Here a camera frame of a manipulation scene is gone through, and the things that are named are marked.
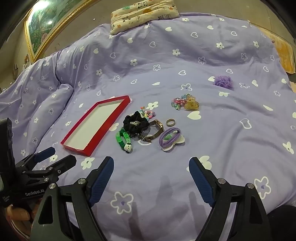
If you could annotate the cream cartoon print pillow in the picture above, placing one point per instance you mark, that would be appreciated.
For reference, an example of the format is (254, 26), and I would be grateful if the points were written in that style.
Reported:
(138, 16)

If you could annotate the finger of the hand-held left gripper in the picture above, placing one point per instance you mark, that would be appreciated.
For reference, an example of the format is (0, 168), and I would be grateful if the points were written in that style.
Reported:
(63, 164)
(45, 154)

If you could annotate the gold wristwatch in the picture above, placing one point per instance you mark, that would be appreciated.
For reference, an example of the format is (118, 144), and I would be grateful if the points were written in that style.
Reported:
(159, 126)

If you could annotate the gold framed painting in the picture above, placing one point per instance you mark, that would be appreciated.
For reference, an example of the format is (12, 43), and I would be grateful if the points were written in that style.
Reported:
(46, 23)

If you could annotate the person's left hand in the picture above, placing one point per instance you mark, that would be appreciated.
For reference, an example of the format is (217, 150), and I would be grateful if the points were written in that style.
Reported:
(19, 214)

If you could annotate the purple flower hair clip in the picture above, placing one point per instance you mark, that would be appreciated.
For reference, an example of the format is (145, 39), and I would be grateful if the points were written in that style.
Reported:
(223, 82)

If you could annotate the purple flower print blanket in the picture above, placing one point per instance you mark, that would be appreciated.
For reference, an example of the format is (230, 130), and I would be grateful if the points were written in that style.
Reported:
(161, 58)

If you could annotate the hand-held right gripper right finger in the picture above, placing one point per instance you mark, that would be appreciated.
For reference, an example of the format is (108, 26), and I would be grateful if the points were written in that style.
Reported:
(200, 183)

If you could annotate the red shallow box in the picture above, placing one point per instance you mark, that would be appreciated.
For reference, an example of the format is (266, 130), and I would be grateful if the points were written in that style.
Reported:
(92, 125)

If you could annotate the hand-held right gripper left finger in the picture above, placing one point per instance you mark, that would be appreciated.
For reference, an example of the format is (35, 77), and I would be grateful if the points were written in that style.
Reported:
(101, 182)

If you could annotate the black scrunchie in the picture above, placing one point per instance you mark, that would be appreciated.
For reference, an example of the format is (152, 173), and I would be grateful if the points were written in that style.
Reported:
(129, 127)

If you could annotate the yellow mat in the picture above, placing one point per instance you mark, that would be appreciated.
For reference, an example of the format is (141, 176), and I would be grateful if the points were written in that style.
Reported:
(285, 55)

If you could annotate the amber hair claw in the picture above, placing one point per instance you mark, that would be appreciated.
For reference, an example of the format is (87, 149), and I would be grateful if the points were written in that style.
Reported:
(190, 105)

